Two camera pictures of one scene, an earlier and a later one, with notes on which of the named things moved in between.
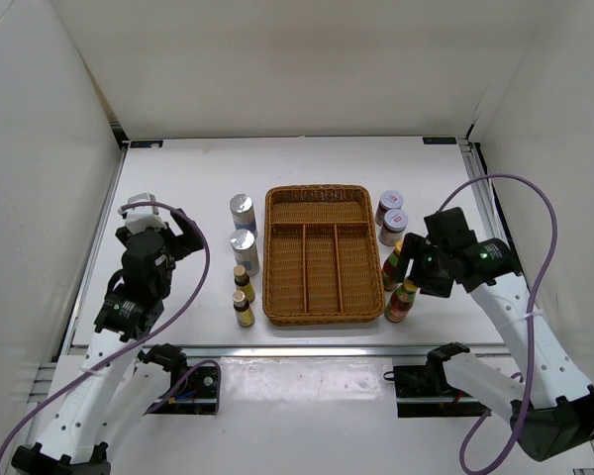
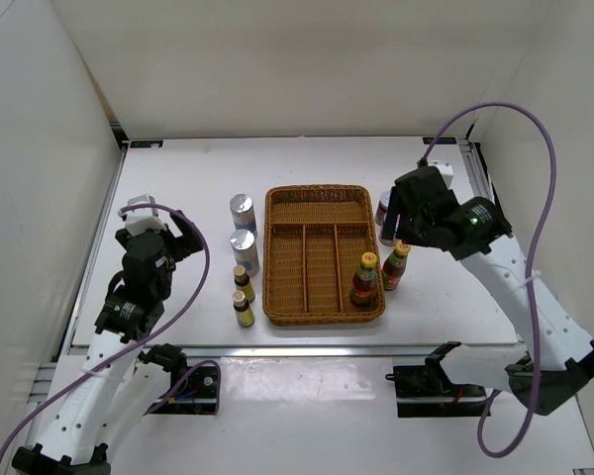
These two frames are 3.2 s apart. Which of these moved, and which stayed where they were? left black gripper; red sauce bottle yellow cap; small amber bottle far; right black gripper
Moved: red sauce bottle yellow cap; right black gripper
Stayed: small amber bottle far; left black gripper
